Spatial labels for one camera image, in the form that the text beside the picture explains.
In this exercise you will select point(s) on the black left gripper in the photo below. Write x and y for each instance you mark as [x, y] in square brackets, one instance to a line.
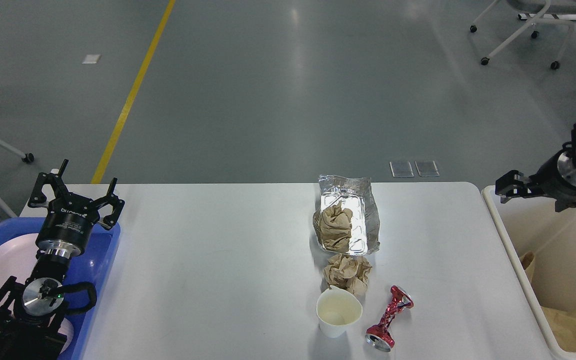
[65, 230]

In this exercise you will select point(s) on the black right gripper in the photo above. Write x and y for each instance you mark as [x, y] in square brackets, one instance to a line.
[556, 179]

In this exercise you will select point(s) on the pink plate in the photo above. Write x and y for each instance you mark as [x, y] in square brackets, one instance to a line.
[33, 305]

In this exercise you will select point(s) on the brown paper bag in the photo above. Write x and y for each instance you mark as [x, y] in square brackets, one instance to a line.
[563, 326]

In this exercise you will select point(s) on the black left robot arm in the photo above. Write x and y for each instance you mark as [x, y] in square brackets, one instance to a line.
[50, 192]

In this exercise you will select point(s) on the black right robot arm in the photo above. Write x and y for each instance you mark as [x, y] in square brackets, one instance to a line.
[555, 179]

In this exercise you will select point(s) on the beige plastic bin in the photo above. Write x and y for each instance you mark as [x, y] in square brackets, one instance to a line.
[531, 224]

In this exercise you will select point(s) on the blue plastic tray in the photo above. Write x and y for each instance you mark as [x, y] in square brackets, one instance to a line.
[100, 260]

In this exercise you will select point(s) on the right floor socket plate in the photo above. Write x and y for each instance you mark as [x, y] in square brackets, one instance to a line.
[427, 168]

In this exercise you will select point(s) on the floor socket plate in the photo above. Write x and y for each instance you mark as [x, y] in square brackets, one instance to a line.
[401, 169]
[427, 168]

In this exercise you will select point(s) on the white floor marker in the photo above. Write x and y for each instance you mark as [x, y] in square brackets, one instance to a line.
[91, 59]

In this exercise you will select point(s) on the left floor socket plate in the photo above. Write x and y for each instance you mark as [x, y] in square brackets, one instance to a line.
[401, 169]

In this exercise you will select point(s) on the white chair base bar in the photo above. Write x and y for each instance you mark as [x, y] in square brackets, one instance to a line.
[567, 17]

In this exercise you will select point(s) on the white office chair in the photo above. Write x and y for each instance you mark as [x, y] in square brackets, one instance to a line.
[539, 7]

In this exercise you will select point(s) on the aluminium foil container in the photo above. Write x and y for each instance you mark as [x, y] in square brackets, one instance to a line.
[355, 194]

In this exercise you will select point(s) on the crumpled brown paper ball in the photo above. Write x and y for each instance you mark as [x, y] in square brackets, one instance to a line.
[348, 273]

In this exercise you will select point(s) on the crumpled brown paper in foil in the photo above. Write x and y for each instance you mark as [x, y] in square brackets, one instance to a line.
[333, 228]

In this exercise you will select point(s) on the crushed red can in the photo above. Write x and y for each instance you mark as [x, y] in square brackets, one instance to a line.
[378, 335]

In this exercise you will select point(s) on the white paper cup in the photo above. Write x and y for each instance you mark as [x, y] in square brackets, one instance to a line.
[336, 310]

